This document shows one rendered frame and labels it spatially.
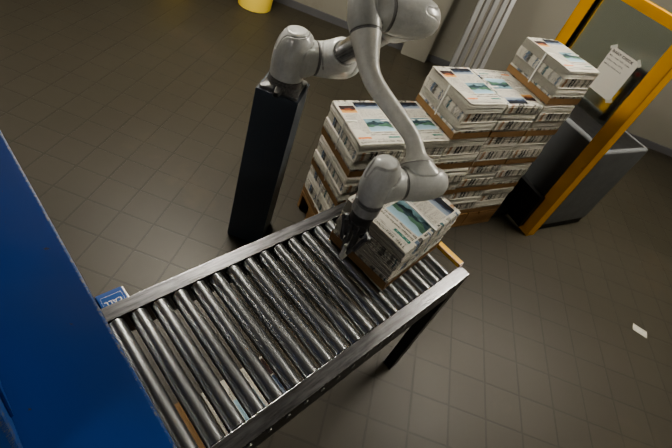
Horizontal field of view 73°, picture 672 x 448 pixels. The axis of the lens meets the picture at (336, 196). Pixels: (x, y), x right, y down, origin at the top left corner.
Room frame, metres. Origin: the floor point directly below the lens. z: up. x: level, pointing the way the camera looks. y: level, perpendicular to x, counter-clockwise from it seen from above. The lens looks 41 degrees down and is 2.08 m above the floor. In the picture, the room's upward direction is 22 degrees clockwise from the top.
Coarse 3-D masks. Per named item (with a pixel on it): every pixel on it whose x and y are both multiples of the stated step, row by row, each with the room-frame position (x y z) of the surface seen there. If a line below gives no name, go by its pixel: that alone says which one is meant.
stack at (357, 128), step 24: (336, 120) 2.07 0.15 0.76; (360, 120) 2.06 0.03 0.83; (384, 120) 2.15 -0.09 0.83; (432, 120) 2.36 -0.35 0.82; (336, 144) 2.00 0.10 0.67; (360, 144) 1.86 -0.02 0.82; (384, 144) 1.94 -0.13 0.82; (432, 144) 2.15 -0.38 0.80; (456, 144) 2.27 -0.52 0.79; (480, 144) 2.39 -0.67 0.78; (504, 144) 2.53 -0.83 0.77; (312, 168) 2.14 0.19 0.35; (336, 168) 1.95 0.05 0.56; (360, 168) 1.89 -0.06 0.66; (456, 168) 2.34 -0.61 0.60; (480, 168) 2.47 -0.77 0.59; (312, 192) 2.07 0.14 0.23; (336, 192) 1.89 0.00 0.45; (480, 192) 2.57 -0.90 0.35
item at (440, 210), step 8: (432, 200) 1.39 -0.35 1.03; (440, 200) 1.40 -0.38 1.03; (424, 208) 1.32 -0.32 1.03; (432, 208) 1.34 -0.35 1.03; (440, 208) 1.36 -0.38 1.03; (448, 208) 1.38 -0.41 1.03; (456, 208) 1.40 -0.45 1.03; (432, 216) 1.30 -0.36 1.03; (440, 216) 1.31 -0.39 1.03; (448, 216) 1.33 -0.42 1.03; (456, 216) 1.36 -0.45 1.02; (440, 224) 1.27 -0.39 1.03; (448, 224) 1.33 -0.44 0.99; (440, 232) 1.29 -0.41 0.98; (432, 240) 1.28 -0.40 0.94
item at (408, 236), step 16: (384, 208) 1.23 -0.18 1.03; (400, 208) 1.27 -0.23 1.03; (336, 224) 1.22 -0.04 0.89; (384, 224) 1.16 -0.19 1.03; (400, 224) 1.19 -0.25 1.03; (416, 224) 1.22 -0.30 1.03; (384, 240) 1.11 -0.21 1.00; (400, 240) 1.11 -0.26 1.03; (416, 240) 1.14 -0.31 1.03; (368, 256) 1.13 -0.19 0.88; (384, 256) 1.11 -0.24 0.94; (400, 256) 1.07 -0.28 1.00; (384, 272) 1.09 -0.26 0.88; (400, 272) 1.15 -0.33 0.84
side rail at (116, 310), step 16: (336, 208) 1.39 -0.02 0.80; (304, 224) 1.24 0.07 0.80; (320, 224) 1.27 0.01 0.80; (272, 240) 1.10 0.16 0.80; (224, 256) 0.95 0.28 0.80; (240, 256) 0.98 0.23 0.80; (256, 256) 1.02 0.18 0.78; (192, 272) 0.85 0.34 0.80; (208, 272) 0.87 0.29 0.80; (224, 272) 0.91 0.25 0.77; (160, 288) 0.75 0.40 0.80; (176, 288) 0.77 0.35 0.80; (112, 304) 0.64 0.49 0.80; (128, 304) 0.66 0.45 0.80; (144, 304) 0.68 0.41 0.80; (112, 320) 0.60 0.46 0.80; (128, 320) 0.64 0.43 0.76
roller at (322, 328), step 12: (264, 252) 1.03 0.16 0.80; (264, 264) 1.00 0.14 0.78; (276, 264) 1.00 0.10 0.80; (276, 276) 0.96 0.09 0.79; (288, 276) 0.98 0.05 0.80; (288, 288) 0.93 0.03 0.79; (300, 300) 0.90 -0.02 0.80; (300, 312) 0.88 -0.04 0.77; (312, 312) 0.88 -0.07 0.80; (312, 324) 0.85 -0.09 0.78; (324, 324) 0.85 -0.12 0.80; (324, 336) 0.82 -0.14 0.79; (336, 336) 0.83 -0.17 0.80; (336, 348) 0.79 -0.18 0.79
